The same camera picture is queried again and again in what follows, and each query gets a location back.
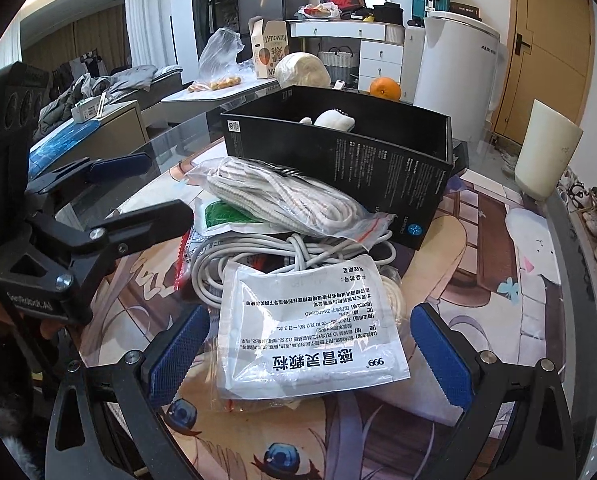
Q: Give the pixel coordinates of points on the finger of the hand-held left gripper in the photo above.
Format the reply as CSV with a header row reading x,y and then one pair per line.
x,y
121,166
143,222

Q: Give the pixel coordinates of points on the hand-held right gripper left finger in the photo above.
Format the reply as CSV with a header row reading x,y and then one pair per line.
x,y
178,350

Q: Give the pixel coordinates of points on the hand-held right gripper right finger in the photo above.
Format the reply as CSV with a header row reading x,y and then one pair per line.
x,y
441,355

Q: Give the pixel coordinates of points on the green and white packet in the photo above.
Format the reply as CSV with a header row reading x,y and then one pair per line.
x,y
223,215

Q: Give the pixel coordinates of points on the white medicine packet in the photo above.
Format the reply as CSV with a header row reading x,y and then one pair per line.
x,y
303,330

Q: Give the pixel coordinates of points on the black cardboard box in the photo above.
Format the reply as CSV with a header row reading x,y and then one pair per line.
x,y
378,170

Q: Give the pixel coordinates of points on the beige nightstand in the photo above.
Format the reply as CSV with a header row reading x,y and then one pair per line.
x,y
123,125

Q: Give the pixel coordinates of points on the white and green small box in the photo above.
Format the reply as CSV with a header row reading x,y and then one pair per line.
x,y
88,107

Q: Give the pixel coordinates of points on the grey clothes pile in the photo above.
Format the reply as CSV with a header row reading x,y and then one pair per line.
x,y
128,80

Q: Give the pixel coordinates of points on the white side table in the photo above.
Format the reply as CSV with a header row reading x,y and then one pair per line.
x,y
203,95

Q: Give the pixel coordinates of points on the cartoon printed table mat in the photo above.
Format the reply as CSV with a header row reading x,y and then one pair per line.
x,y
478,240

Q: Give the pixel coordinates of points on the pile of small orange fruits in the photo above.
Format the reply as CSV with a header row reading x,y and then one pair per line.
x,y
213,84

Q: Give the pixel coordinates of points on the clear plastic bag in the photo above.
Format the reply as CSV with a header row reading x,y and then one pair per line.
x,y
218,55

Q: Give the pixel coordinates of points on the white curtain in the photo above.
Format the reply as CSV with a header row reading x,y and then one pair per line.
x,y
138,10

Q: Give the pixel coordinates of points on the white fruit carton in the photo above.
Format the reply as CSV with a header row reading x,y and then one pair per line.
x,y
268,45

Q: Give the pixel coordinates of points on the white round wrapped bundle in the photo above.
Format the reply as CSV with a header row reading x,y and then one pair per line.
x,y
301,70

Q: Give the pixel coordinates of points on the white knit sock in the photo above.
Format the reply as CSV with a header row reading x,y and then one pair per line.
x,y
334,120

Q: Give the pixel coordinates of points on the cream trash bin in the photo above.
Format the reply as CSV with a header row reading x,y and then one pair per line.
x,y
546,150

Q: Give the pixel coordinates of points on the grey wicker basket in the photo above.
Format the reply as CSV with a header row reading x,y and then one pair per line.
x,y
336,57

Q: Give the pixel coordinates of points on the food packets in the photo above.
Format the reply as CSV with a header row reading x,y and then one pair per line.
x,y
318,10

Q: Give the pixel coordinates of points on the white desk with drawers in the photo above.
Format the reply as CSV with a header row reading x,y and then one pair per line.
x,y
338,30

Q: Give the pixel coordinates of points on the orange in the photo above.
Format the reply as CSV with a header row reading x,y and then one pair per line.
x,y
384,88

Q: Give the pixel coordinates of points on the white electric kettle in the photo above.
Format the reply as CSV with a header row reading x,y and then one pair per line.
x,y
453,60

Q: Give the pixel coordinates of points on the black bag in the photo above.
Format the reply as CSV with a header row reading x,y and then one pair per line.
x,y
388,12

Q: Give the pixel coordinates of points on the wooden door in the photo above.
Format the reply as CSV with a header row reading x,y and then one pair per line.
x,y
548,35

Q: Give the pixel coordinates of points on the dark brown box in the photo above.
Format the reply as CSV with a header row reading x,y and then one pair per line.
x,y
466,10

